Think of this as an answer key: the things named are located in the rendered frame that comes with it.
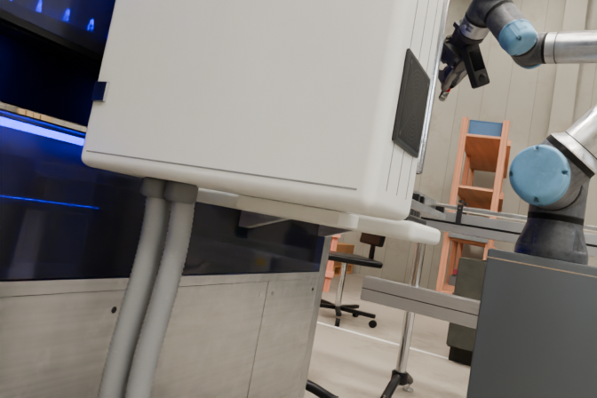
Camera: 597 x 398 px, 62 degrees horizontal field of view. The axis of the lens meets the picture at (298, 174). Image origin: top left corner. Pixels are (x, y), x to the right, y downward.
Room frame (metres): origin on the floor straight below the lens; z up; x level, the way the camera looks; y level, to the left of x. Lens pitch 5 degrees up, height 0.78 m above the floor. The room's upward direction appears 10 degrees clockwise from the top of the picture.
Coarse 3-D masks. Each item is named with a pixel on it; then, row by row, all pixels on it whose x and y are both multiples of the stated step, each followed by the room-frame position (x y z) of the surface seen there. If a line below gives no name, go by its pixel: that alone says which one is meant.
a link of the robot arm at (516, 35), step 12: (492, 12) 1.11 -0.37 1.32; (504, 12) 1.09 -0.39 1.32; (516, 12) 1.08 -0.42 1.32; (492, 24) 1.11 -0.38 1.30; (504, 24) 1.09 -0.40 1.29; (516, 24) 1.07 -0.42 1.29; (528, 24) 1.07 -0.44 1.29; (504, 36) 1.09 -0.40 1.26; (516, 36) 1.07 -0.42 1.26; (528, 36) 1.07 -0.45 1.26; (504, 48) 1.11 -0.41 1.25; (516, 48) 1.09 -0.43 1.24; (528, 48) 1.11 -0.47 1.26
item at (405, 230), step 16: (208, 192) 0.93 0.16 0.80; (224, 192) 0.91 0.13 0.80; (240, 208) 0.90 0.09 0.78; (256, 208) 0.78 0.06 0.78; (272, 208) 0.77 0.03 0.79; (288, 208) 0.76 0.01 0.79; (304, 208) 0.74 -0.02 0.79; (320, 208) 0.73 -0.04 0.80; (320, 224) 0.83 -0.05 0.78; (336, 224) 0.72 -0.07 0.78; (352, 224) 0.76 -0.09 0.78; (368, 224) 0.78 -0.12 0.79; (384, 224) 0.77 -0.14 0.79; (400, 224) 0.76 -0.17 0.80; (416, 224) 0.76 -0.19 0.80; (416, 240) 0.77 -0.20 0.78; (432, 240) 0.86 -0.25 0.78
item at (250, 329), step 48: (0, 288) 0.78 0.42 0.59; (48, 288) 0.85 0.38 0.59; (96, 288) 0.94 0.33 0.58; (192, 288) 1.19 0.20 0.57; (240, 288) 1.37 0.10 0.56; (288, 288) 1.62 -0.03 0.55; (0, 336) 0.80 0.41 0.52; (48, 336) 0.87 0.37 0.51; (96, 336) 0.96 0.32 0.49; (192, 336) 1.22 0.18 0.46; (240, 336) 1.42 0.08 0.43; (288, 336) 1.68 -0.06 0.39; (0, 384) 0.81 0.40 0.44; (48, 384) 0.89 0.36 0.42; (96, 384) 0.99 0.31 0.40; (192, 384) 1.26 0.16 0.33; (240, 384) 1.46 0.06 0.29; (288, 384) 1.74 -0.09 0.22
